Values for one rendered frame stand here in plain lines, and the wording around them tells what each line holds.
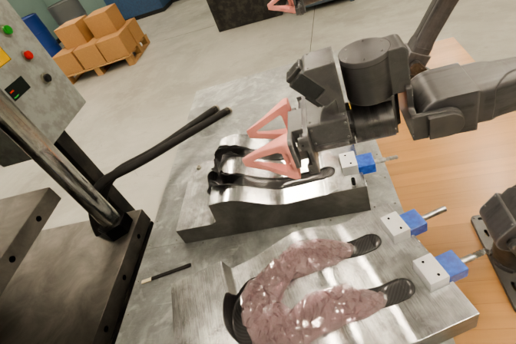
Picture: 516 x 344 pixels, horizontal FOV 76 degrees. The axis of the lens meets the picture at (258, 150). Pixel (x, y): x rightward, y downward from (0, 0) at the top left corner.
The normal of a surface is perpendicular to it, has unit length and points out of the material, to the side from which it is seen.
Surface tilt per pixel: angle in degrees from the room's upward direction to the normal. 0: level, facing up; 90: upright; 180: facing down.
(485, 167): 0
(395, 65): 90
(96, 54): 90
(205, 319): 0
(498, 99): 87
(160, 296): 0
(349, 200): 90
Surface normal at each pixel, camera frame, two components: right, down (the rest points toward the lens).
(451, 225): -0.32, -0.72
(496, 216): -0.98, -0.19
